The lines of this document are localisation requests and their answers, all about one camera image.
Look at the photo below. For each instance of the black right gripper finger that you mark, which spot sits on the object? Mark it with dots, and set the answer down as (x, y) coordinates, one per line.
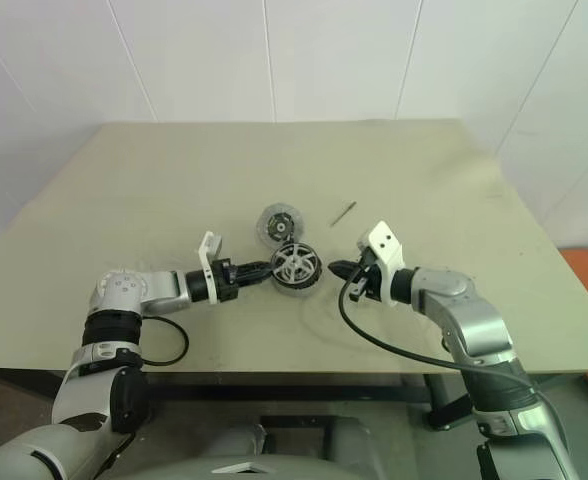
(348, 265)
(346, 275)

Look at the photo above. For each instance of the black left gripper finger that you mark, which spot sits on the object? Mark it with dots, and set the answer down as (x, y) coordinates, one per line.
(255, 278)
(256, 268)

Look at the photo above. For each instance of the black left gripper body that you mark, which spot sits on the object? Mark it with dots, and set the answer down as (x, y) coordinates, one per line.
(226, 280)

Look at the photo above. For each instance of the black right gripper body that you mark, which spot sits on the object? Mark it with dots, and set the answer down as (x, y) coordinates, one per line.
(369, 285)

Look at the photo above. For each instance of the silver motor end cap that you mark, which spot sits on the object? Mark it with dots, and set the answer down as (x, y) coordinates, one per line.
(279, 225)

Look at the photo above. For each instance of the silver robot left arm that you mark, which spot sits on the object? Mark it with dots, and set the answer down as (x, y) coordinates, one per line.
(139, 291)

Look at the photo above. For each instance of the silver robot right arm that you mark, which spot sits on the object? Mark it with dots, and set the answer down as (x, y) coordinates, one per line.
(454, 286)

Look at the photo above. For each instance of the thin metal pin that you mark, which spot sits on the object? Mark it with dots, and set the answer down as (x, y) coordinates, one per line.
(343, 214)

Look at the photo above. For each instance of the dark grey rounded shape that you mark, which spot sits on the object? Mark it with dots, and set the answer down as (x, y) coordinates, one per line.
(359, 445)
(234, 440)

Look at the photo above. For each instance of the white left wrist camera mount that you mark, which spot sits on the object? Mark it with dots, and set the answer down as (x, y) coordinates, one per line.
(207, 260)

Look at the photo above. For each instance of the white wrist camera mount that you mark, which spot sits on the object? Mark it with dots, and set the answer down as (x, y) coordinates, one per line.
(207, 260)
(386, 245)

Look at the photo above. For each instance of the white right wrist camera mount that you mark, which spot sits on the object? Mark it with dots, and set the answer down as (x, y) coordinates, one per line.
(386, 245)

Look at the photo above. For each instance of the black table frame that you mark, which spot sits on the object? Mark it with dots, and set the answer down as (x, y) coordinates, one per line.
(274, 393)

